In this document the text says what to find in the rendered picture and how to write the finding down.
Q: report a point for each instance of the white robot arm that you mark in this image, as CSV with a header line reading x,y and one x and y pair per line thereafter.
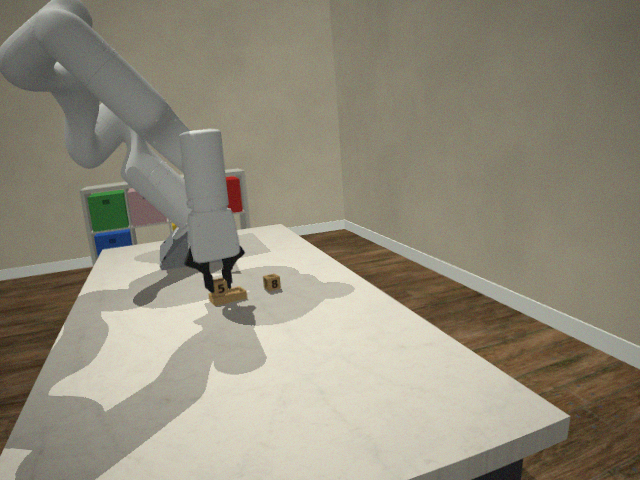
x,y
25,61

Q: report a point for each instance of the brown wooden digit cube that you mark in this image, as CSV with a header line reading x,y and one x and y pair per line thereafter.
x,y
220,287
271,282

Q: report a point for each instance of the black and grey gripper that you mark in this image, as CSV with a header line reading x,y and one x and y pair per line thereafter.
x,y
213,236

